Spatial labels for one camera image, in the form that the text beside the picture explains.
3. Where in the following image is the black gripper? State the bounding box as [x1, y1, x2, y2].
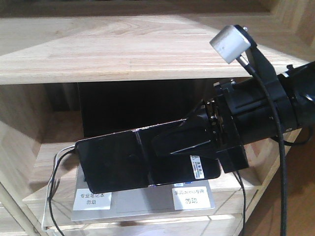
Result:
[151, 75, 300, 175]

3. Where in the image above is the black foldable phone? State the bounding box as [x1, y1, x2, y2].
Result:
[75, 120, 221, 194]

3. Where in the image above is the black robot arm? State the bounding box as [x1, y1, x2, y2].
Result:
[152, 62, 315, 173]

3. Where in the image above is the silver laptop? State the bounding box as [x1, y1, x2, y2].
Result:
[71, 80, 215, 222]

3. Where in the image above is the wooden shelf unit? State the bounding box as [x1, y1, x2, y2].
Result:
[0, 0, 315, 236]

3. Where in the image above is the black laptop cable right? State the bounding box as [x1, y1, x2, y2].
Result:
[233, 171, 247, 236]

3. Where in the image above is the black laptop cable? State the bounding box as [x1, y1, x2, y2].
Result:
[48, 148, 78, 236]
[233, 171, 247, 236]

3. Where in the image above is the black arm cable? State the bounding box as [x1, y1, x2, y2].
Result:
[237, 55, 315, 236]

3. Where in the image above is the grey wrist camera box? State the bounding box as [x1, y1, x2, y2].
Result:
[210, 25, 251, 64]

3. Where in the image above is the black laptop cable left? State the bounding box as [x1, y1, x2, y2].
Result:
[48, 148, 78, 236]

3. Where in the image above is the white laptop cable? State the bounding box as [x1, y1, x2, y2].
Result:
[41, 145, 77, 233]

